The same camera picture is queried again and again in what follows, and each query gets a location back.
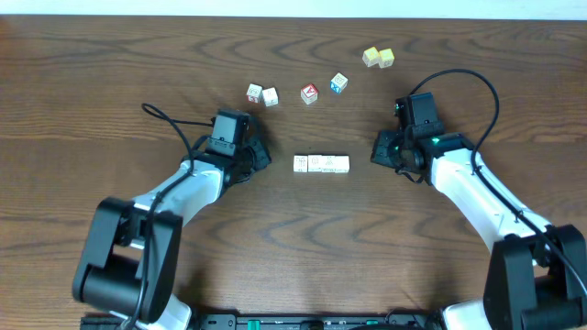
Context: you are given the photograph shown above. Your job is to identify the plain wooden block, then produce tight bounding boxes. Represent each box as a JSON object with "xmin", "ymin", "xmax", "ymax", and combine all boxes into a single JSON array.
[
  {"xmin": 335, "ymin": 155, "xmax": 350, "ymax": 173},
  {"xmin": 262, "ymin": 87, "xmax": 279, "ymax": 107},
  {"xmin": 293, "ymin": 155, "xmax": 308, "ymax": 172},
  {"xmin": 320, "ymin": 155, "xmax": 337, "ymax": 172}
]

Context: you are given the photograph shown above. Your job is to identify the wooden block green edge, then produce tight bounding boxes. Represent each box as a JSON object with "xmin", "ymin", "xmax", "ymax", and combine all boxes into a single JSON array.
[{"xmin": 307, "ymin": 155, "xmax": 322, "ymax": 172}]

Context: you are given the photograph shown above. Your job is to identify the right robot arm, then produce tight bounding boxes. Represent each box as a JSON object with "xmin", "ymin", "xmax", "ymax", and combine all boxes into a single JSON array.
[{"xmin": 371, "ymin": 130, "xmax": 586, "ymax": 329}]

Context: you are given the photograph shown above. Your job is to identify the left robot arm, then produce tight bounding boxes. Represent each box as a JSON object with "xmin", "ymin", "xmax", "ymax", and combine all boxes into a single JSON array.
[{"xmin": 72, "ymin": 135, "xmax": 271, "ymax": 329}]

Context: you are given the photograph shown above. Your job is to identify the red sided wooden block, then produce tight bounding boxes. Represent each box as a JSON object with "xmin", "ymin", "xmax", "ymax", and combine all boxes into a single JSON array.
[{"xmin": 246, "ymin": 83, "xmax": 263, "ymax": 104}]

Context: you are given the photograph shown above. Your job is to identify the red letter A block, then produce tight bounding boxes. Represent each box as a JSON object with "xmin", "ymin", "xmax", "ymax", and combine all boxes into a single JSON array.
[{"xmin": 301, "ymin": 83, "xmax": 319, "ymax": 105}]

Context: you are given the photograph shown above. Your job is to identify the blue sided wooden block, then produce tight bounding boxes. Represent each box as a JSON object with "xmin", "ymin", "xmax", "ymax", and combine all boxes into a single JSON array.
[{"xmin": 330, "ymin": 72, "xmax": 349, "ymax": 94}]

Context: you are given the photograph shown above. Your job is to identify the yellow wooden block right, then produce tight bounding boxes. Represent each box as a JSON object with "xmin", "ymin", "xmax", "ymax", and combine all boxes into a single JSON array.
[{"xmin": 378, "ymin": 48, "xmax": 395, "ymax": 69}]

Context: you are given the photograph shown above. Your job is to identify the yellow wooden block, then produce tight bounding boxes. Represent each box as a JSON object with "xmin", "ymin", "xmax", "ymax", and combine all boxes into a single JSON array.
[
  {"xmin": 378, "ymin": 48, "xmax": 395, "ymax": 69},
  {"xmin": 362, "ymin": 47, "xmax": 380, "ymax": 67}
]

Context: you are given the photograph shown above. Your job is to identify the yellow wooden block left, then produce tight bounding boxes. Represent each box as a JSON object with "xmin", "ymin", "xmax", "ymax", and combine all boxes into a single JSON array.
[{"xmin": 362, "ymin": 47, "xmax": 380, "ymax": 67}]

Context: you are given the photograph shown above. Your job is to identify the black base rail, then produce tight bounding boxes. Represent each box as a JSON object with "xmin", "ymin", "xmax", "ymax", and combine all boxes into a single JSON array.
[{"xmin": 80, "ymin": 307, "xmax": 460, "ymax": 330}]

